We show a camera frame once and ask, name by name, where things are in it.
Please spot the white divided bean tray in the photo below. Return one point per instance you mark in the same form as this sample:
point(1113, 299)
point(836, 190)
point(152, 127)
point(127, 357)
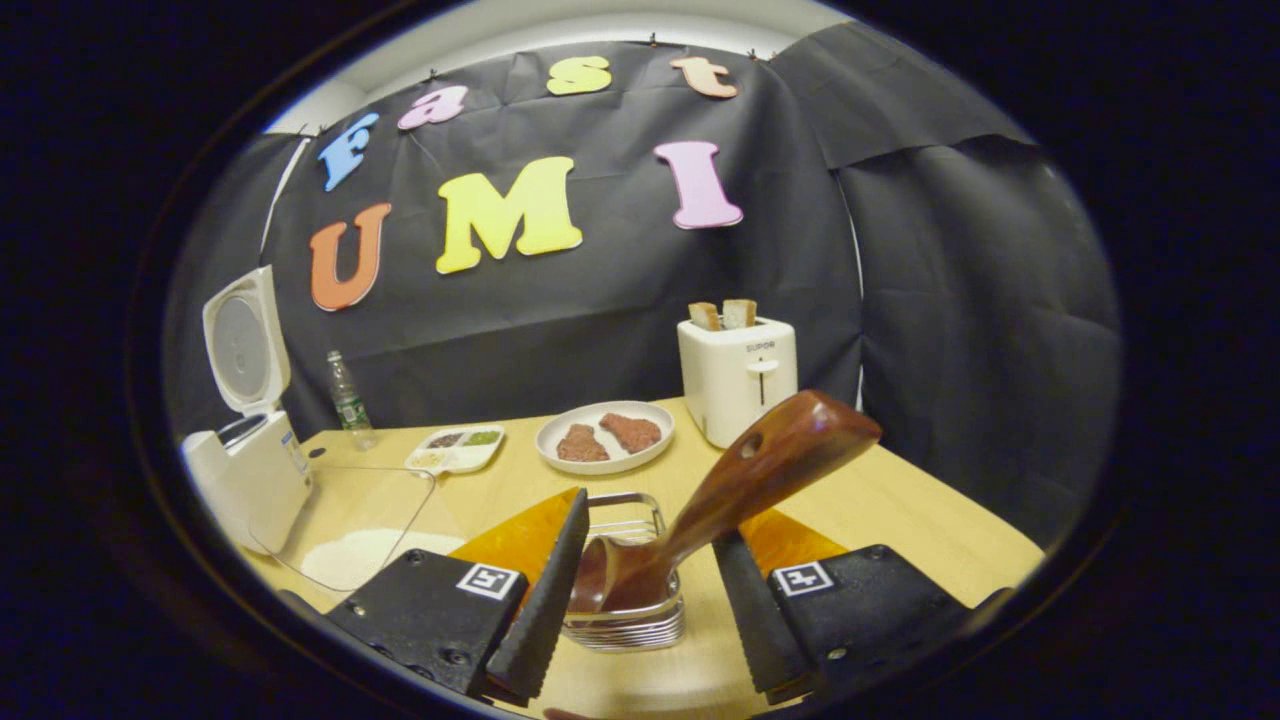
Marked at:
point(455, 455)

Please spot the white rice cooker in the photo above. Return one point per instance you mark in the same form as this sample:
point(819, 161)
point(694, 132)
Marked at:
point(250, 480)

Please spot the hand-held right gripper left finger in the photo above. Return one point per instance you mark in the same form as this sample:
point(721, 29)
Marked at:
point(545, 610)

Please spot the brown meat piece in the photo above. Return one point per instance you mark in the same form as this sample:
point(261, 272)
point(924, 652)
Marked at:
point(630, 432)
point(582, 444)

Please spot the black backdrop cloth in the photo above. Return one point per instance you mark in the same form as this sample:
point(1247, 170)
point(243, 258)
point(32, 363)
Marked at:
point(600, 300)

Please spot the clear plastic water bottle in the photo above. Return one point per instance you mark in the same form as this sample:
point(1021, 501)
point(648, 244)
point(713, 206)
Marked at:
point(348, 400)

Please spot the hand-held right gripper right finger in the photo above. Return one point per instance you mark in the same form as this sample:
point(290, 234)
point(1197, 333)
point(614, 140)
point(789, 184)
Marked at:
point(760, 630)

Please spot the toast slice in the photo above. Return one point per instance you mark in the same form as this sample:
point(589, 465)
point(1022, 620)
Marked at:
point(740, 313)
point(705, 316)

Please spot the white toaster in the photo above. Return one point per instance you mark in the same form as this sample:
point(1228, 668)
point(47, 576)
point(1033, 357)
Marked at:
point(735, 385)

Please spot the brown wooden spoon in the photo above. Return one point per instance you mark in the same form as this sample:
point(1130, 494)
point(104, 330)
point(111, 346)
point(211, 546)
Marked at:
point(770, 460)

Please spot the white round plate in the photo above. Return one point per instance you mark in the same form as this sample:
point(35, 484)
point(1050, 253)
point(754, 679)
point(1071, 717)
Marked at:
point(650, 455)

